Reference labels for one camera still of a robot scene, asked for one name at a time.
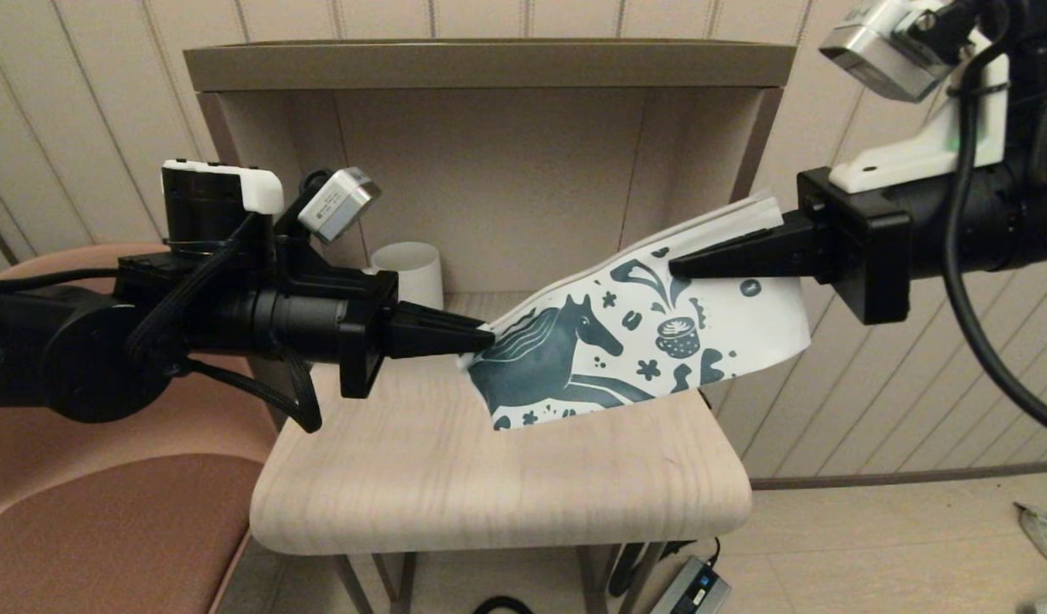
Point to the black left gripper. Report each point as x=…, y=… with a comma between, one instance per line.
x=302, y=320

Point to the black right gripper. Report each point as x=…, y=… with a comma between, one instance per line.
x=899, y=230

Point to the white horse print bag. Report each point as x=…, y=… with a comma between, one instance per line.
x=745, y=328

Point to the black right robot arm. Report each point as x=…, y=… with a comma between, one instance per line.
x=1039, y=128

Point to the white ribbed ceramic mug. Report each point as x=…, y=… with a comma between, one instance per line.
x=417, y=264

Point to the beige wooden nightstand shelf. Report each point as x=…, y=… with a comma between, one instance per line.
x=489, y=68

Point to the brown baseboard strip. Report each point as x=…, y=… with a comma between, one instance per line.
x=958, y=472

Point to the grey power adapter brick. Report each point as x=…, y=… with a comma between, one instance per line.
x=690, y=593

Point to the pink brown upholstered chair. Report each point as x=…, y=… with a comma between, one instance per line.
x=106, y=546

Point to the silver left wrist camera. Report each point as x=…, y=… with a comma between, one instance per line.
x=336, y=205

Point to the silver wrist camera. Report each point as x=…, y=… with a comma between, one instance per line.
x=336, y=205
x=882, y=51

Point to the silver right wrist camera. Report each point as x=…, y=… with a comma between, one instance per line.
x=882, y=51

